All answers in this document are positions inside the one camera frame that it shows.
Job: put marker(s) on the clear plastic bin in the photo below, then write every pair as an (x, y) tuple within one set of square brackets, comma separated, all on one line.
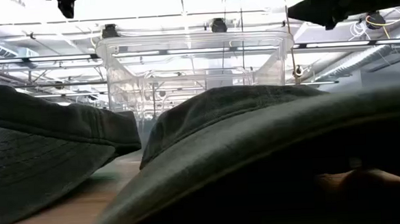
[(123, 81)]

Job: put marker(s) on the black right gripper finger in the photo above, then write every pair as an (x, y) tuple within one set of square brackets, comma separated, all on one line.
[(314, 10)]

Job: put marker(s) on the small black ceiling reel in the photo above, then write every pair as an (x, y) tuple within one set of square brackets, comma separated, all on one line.
[(298, 70)]

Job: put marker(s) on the dark green baseball cap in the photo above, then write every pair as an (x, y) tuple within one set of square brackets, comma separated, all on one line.
[(51, 150), (238, 123)]

